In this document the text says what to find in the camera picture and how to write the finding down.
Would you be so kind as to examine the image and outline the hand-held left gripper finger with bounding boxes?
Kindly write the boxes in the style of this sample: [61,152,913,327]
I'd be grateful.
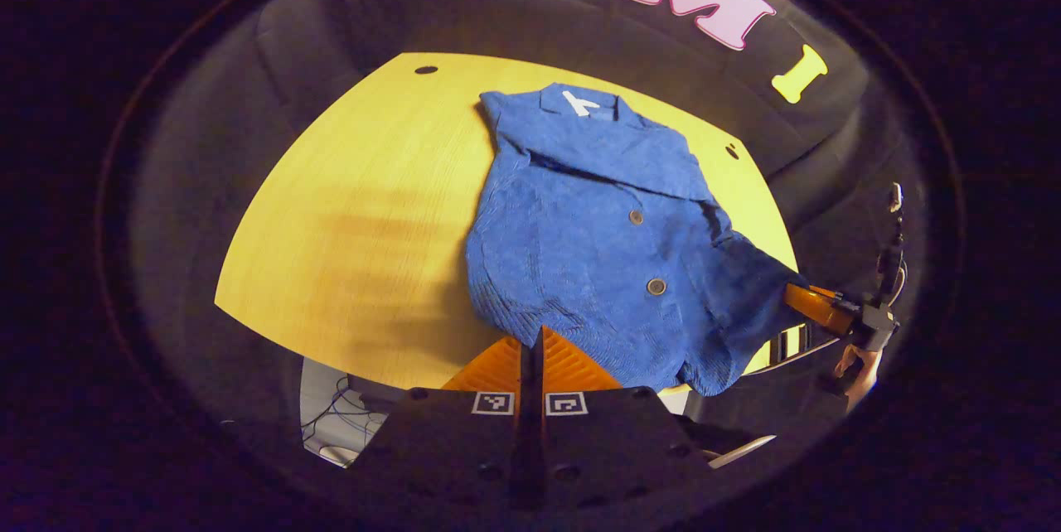
[346,326,533,510]
[534,326,724,510]

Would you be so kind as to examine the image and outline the blue button-up shirt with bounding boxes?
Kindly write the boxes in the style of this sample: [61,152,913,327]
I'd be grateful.
[463,82,811,398]

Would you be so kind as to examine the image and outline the tangle of floor cables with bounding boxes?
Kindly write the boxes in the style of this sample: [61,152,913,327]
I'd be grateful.
[301,373,392,460]

